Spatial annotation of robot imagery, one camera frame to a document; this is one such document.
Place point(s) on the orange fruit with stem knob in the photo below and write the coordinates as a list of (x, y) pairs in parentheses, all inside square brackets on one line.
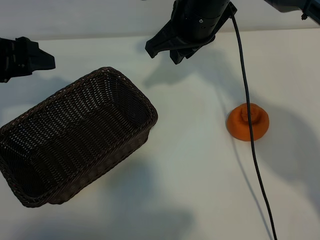
[(237, 125)]

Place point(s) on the dark brown wicker basket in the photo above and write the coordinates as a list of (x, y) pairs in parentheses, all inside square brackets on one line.
[(75, 130)]

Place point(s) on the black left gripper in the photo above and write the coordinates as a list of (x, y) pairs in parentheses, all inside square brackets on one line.
[(12, 62)]

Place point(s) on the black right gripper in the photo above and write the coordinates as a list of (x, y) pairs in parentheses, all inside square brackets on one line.
[(200, 20)]

